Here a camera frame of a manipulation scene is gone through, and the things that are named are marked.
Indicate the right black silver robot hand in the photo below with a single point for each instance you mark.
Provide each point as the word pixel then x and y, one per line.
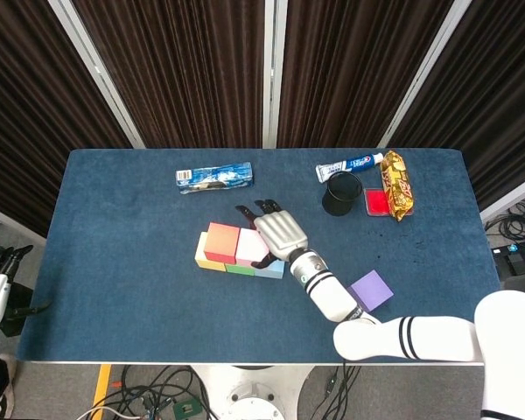
pixel 282 234

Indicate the pink foam cube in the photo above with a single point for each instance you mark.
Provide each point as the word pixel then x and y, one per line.
pixel 249 247

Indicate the light blue foam cube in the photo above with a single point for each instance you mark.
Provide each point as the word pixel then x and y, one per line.
pixel 273 271

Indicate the red foam cube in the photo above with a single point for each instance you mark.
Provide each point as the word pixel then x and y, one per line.
pixel 221 242

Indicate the yellow foam cube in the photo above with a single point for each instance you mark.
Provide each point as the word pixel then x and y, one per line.
pixel 207 262

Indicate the purple foam cube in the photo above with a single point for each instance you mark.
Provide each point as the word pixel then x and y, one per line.
pixel 374 289

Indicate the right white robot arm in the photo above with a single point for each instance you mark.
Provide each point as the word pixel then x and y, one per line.
pixel 398 337

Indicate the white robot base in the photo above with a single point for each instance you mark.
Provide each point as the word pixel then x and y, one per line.
pixel 254 389

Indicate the green foam cube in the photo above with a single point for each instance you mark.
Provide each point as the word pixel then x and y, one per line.
pixel 240 270

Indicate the black mesh pen cup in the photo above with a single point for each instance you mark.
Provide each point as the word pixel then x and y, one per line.
pixel 339 199

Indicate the blue cookie package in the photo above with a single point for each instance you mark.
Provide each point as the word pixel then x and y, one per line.
pixel 214 177

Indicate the red ink pad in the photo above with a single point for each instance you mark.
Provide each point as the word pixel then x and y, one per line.
pixel 376 202

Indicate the white blue toothpaste tube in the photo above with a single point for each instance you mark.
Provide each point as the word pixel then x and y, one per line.
pixel 354 164

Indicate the gold snack package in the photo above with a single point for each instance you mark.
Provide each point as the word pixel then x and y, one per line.
pixel 396 184

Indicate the yellow floor tape strip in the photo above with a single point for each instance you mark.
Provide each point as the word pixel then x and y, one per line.
pixel 101 385

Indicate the dark brown pleated curtain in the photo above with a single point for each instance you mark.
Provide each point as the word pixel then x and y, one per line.
pixel 354 65
pixel 485 87
pixel 35 109
pixel 179 65

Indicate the green circuit board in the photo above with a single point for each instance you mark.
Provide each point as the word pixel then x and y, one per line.
pixel 186 409

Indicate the black power strip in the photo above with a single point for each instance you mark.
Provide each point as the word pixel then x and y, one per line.
pixel 514 249

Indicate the white partition post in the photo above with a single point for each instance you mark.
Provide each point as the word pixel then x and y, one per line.
pixel 424 74
pixel 273 65
pixel 98 74

